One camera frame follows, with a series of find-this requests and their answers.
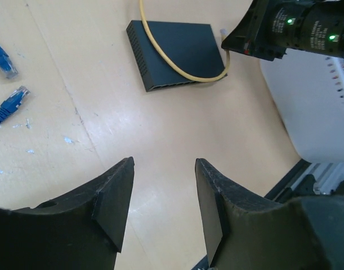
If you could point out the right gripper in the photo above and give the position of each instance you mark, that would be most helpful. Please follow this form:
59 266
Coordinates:
252 36

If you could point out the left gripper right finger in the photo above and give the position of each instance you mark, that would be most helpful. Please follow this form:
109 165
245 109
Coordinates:
243 230

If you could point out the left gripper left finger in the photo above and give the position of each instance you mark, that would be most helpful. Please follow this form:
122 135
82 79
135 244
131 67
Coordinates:
81 229

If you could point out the black network switch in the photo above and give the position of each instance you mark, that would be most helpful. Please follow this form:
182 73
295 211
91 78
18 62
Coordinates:
192 47

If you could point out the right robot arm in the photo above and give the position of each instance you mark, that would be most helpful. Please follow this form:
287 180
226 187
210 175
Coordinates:
311 26

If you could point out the white plastic basket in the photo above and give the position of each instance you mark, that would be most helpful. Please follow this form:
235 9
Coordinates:
308 90

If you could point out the aluminium frame rail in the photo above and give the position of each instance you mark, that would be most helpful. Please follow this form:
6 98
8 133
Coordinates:
308 179

